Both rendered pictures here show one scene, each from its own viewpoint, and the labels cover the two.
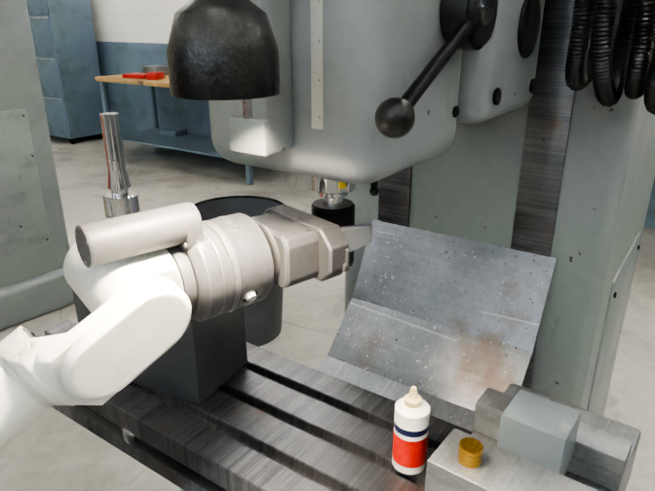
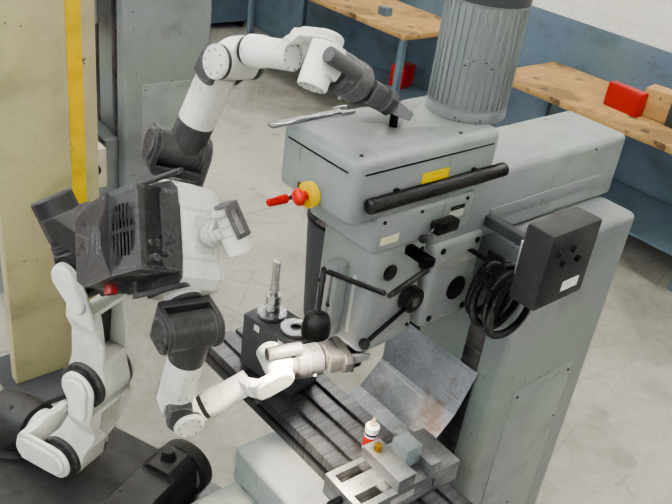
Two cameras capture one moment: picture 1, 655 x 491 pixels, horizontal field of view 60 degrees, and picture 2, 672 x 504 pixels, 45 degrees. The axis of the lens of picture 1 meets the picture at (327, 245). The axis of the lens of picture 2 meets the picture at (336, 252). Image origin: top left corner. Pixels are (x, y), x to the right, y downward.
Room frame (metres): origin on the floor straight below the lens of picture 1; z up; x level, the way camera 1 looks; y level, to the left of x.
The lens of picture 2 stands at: (-1.19, -0.28, 2.57)
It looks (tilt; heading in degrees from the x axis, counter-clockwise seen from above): 30 degrees down; 12
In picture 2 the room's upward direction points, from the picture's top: 8 degrees clockwise
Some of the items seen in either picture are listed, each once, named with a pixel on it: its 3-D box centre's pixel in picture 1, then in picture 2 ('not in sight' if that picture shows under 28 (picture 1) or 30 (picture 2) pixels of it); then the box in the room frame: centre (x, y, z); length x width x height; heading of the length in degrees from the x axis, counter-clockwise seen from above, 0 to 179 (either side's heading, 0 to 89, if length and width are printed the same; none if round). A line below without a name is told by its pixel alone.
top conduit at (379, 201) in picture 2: not in sight; (440, 186); (0.53, -0.15, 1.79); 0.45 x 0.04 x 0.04; 145
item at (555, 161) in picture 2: not in sight; (507, 174); (1.00, -0.29, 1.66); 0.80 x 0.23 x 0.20; 145
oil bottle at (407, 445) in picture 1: (410, 426); (371, 433); (0.54, -0.10, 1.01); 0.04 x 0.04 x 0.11
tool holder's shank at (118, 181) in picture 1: (114, 154); (275, 277); (0.78, 0.29, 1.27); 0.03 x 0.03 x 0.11
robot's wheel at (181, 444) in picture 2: not in sight; (184, 466); (0.69, 0.52, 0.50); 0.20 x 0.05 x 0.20; 78
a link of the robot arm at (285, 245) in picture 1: (263, 254); (324, 358); (0.53, 0.06, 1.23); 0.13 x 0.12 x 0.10; 40
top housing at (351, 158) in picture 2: not in sight; (392, 154); (0.60, -0.01, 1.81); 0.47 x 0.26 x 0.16; 145
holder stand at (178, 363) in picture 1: (160, 306); (280, 346); (0.75, 0.25, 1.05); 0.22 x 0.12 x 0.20; 64
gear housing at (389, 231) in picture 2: not in sight; (392, 201); (0.62, -0.03, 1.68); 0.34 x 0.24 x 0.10; 145
